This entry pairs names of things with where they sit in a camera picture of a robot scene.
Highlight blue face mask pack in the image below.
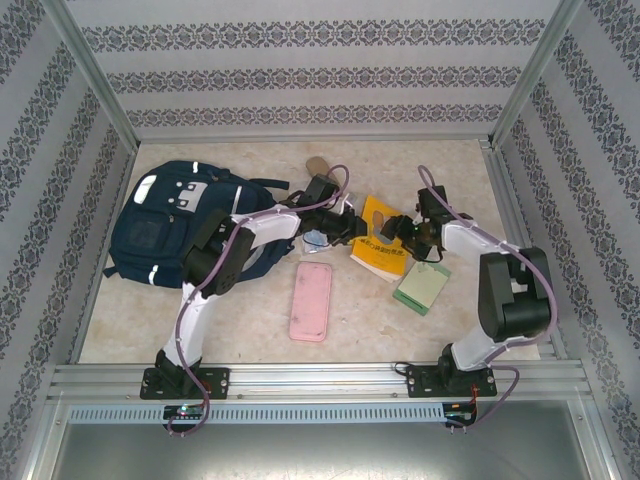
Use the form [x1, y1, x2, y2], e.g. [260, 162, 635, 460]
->
[298, 229, 332, 257]

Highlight yellow book with cartoon cover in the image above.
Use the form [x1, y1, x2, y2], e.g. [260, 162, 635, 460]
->
[348, 193, 417, 285]

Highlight light green notebook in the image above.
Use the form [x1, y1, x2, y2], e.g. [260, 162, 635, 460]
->
[391, 261, 452, 317]

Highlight beige fabric glasses case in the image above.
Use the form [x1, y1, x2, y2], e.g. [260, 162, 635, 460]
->
[305, 156, 335, 184]

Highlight pink pencil case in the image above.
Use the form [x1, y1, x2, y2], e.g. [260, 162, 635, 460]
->
[288, 261, 335, 344]

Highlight navy blue backpack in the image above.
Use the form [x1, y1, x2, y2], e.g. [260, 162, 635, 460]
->
[102, 159, 294, 290]

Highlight grey metal sheet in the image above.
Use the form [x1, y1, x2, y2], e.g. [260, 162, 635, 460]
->
[29, 399, 616, 480]

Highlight aluminium side rail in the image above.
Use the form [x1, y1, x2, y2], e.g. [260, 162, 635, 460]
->
[478, 139, 569, 361]
[67, 142, 139, 364]

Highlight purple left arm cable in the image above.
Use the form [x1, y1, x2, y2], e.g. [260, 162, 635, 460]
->
[167, 163, 351, 439]

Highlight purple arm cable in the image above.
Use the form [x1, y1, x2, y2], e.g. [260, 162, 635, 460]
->
[417, 164, 557, 434]
[167, 163, 351, 439]

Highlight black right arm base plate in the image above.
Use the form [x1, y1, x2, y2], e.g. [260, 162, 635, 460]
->
[404, 364, 496, 400]

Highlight aluminium mounting rail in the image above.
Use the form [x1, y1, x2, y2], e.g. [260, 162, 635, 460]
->
[47, 362, 594, 401]

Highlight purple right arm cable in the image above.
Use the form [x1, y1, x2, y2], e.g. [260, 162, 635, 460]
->
[417, 164, 557, 434]

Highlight slotted grey cable duct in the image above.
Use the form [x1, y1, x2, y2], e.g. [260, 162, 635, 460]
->
[66, 402, 447, 425]

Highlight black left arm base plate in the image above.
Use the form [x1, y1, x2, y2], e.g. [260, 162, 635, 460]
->
[139, 367, 232, 401]

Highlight aluminium frame post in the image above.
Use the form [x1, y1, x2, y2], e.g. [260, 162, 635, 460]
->
[38, 0, 141, 147]
[487, 0, 585, 147]

